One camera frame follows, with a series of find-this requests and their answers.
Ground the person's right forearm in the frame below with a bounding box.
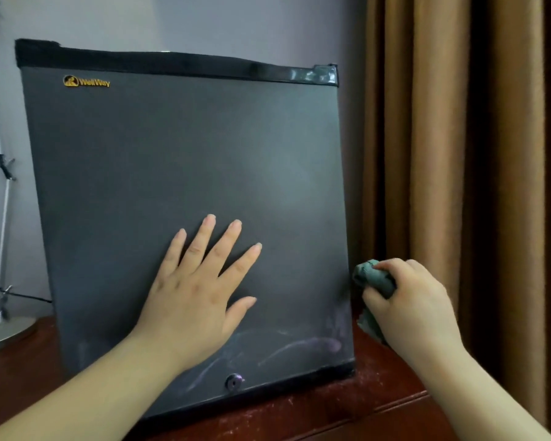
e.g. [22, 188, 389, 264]
[411, 342, 551, 441]

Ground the person's right hand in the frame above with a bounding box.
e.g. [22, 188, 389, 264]
[362, 258, 465, 365]

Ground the green cleaning cloth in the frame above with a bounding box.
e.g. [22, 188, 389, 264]
[352, 259, 398, 347]

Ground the brown curtain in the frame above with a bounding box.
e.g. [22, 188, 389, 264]
[359, 0, 551, 441]

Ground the dark grey mini fridge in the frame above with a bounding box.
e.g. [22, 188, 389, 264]
[15, 38, 356, 420]

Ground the person's left forearm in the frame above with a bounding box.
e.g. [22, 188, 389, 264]
[0, 328, 186, 441]

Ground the black lamp cable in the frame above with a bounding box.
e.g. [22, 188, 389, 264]
[0, 288, 54, 304]

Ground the silver desk lamp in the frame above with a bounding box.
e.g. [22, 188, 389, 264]
[0, 0, 39, 359]

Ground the person's left hand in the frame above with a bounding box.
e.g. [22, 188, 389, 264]
[131, 214, 263, 370]

